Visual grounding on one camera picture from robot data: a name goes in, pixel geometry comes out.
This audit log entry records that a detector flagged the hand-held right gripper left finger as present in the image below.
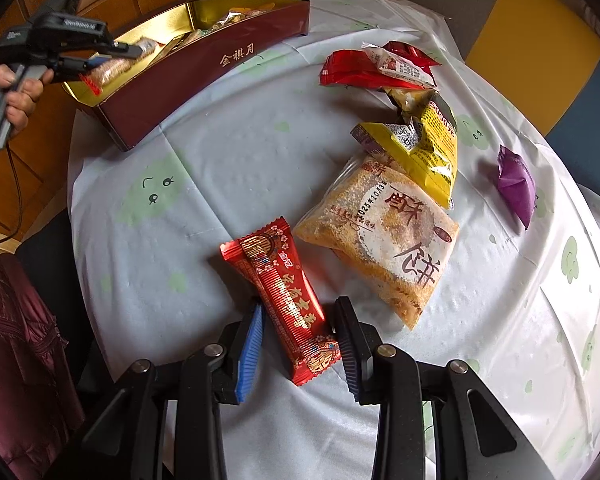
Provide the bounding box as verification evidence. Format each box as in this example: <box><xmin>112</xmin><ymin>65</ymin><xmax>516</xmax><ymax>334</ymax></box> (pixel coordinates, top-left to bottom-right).
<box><xmin>47</xmin><ymin>301</ymin><xmax>265</xmax><ymax>480</ymax></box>

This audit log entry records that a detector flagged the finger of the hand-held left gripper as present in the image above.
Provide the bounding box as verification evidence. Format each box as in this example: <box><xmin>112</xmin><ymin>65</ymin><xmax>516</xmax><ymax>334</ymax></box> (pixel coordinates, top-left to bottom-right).
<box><xmin>99</xmin><ymin>42</ymin><xmax>144</xmax><ymax>58</ymax></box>
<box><xmin>53</xmin><ymin>56</ymin><xmax>109</xmax><ymax>81</ymax></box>

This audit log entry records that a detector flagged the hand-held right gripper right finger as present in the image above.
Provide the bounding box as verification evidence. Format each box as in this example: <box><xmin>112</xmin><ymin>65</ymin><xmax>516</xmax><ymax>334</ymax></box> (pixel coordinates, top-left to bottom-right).
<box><xmin>332</xmin><ymin>296</ymin><xmax>556</xmax><ymax>480</ymax></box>

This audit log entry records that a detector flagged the sesame bar packet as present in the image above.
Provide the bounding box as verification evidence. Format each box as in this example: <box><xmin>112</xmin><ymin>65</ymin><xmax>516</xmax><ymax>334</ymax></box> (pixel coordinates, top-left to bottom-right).
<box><xmin>78</xmin><ymin>37</ymin><xmax>157</xmax><ymax>95</ymax></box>

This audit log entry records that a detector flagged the bright red patterned snack packet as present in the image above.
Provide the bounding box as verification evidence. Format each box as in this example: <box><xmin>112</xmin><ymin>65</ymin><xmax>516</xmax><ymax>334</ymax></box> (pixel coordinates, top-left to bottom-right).
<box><xmin>219</xmin><ymin>216</ymin><xmax>342</xmax><ymax>387</ymax></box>

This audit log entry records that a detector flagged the maroon box with gold interior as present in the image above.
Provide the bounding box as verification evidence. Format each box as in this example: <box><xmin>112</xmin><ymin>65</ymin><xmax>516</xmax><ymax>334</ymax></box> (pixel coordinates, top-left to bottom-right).
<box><xmin>62</xmin><ymin>0</ymin><xmax>311</xmax><ymax>152</ymax></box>

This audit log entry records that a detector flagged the sesame cake packet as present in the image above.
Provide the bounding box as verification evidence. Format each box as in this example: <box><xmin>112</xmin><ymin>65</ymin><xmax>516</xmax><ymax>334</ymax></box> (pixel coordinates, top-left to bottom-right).
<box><xmin>294</xmin><ymin>155</ymin><xmax>461</xmax><ymax>331</ymax></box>

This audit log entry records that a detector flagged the person's left hand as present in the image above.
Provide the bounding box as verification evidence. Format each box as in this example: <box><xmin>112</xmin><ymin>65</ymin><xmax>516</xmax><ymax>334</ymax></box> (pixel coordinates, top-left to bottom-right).
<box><xmin>0</xmin><ymin>63</ymin><xmax>55</xmax><ymax>138</ymax></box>

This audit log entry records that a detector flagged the pile of mixed snack packets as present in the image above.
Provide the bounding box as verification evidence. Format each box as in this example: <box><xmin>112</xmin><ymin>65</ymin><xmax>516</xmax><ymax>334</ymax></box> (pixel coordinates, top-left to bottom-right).
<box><xmin>177</xmin><ymin>1</ymin><xmax>283</xmax><ymax>43</ymax></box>

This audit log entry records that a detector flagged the white tablecloth with green print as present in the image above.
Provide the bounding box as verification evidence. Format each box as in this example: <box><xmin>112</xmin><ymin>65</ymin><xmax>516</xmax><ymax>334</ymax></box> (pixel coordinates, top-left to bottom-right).
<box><xmin>67</xmin><ymin>0</ymin><xmax>600</xmax><ymax>480</ymax></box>

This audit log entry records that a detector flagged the yellow snack packet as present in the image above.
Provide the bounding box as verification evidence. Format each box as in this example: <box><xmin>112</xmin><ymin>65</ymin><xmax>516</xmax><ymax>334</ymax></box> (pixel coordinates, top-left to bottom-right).
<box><xmin>357</xmin><ymin>101</ymin><xmax>459</xmax><ymax>210</ymax></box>

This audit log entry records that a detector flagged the dark red foil snack packet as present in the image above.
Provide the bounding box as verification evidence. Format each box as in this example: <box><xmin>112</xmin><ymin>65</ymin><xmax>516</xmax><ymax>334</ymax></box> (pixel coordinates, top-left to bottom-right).
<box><xmin>320</xmin><ymin>50</ymin><xmax>387</xmax><ymax>89</ymax></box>
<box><xmin>382</xmin><ymin>40</ymin><xmax>442</xmax><ymax>69</ymax></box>

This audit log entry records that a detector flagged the maroon jacket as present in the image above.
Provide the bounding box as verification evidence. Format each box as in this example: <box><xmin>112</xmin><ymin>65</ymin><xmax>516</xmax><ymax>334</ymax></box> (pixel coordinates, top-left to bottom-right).
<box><xmin>0</xmin><ymin>254</ymin><xmax>87</xmax><ymax>480</ymax></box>

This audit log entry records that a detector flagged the purple snack packet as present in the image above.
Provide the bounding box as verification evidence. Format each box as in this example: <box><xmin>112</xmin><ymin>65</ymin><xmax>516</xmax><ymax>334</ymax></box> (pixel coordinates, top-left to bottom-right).
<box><xmin>495</xmin><ymin>144</ymin><xmax>538</xmax><ymax>232</ymax></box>

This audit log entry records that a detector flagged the golden snack packet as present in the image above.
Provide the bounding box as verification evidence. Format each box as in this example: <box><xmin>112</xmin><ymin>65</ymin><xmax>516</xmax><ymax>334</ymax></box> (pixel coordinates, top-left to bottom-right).
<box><xmin>384</xmin><ymin>87</ymin><xmax>442</xmax><ymax>122</ymax></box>

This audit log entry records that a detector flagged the white and red snack packet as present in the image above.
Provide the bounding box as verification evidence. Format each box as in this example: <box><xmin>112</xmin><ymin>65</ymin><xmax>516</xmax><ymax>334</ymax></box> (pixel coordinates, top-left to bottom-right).
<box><xmin>362</xmin><ymin>41</ymin><xmax>437</xmax><ymax>91</ymax></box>

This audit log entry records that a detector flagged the grey yellow blue chair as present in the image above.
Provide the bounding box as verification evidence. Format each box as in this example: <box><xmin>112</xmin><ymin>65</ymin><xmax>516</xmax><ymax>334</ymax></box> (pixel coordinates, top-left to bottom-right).
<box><xmin>374</xmin><ymin>0</ymin><xmax>600</xmax><ymax>196</ymax></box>

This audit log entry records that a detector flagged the black cable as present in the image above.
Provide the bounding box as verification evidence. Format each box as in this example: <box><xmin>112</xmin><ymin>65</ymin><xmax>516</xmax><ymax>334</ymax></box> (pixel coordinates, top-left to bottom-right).
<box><xmin>0</xmin><ymin>132</ymin><xmax>24</xmax><ymax>252</ymax></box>

